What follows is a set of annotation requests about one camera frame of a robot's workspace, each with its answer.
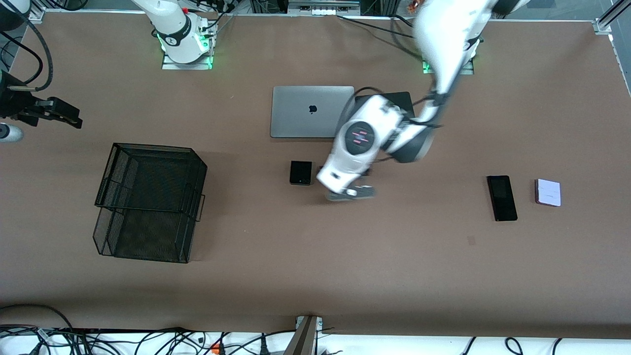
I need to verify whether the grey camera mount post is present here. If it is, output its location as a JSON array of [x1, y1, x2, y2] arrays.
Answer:
[[283, 316, 324, 355]]

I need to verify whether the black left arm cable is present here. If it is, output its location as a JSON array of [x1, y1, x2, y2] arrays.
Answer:
[[338, 86, 444, 130]]

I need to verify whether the white phone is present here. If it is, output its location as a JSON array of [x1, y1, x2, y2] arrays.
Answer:
[[535, 178, 562, 207]]

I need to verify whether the black mesh two-tier tray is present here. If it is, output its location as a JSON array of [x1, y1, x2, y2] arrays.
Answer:
[[93, 142, 208, 264]]

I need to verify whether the grey power strip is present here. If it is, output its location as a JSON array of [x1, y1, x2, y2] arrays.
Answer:
[[287, 0, 361, 16]]

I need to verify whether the black mouse pad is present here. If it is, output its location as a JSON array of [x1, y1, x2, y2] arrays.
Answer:
[[355, 91, 415, 123]]

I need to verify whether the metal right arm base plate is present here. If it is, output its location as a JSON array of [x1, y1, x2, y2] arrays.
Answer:
[[162, 19, 217, 71]]

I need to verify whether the small black phone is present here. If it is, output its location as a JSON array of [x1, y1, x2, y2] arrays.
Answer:
[[289, 160, 313, 186]]

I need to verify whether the silver closed laptop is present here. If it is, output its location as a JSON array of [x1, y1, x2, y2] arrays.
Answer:
[[270, 86, 355, 139]]

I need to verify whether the black base cable bundle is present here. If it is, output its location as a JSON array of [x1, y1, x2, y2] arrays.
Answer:
[[200, 0, 247, 35]]

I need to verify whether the grey floor cable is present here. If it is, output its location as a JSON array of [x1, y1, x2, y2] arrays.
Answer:
[[0, 304, 74, 330]]

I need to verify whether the long black phone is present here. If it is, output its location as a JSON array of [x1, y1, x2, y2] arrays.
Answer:
[[487, 175, 519, 222]]

